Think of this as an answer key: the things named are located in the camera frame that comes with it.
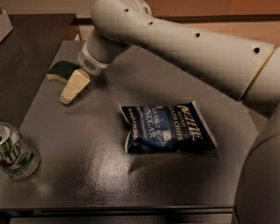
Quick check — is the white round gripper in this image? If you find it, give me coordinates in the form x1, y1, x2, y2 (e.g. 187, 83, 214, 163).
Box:
60, 30, 130, 105

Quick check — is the green and yellow sponge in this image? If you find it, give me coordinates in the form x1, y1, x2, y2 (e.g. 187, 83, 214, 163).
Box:
47, 61, 79, 84

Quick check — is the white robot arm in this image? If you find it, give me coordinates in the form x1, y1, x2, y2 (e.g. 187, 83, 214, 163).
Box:
61, 0, 280, 224

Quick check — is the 7UP soda can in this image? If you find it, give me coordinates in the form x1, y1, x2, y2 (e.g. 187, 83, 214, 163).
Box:
0, 122, 40, 179

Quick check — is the blue Kettle chips bag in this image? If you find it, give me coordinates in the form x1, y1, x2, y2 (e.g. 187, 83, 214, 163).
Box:
120, 101, 217, 154

